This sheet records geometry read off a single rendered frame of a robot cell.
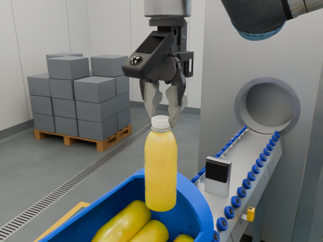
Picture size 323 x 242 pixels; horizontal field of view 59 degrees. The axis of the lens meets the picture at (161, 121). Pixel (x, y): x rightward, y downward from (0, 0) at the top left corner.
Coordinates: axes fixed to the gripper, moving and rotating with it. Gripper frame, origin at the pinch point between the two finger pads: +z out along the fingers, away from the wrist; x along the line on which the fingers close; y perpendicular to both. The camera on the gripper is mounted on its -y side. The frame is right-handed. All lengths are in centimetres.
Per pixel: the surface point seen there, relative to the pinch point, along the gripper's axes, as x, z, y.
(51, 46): 391, 13, 281
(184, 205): -0.8, 26.3, 10.3
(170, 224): 3.4, 34.1, 10.4
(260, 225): -3, 105, 120
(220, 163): 4, 33, 51
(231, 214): -6, 44, 37
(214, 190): 6, 46, 51
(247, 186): -6, 44, 59
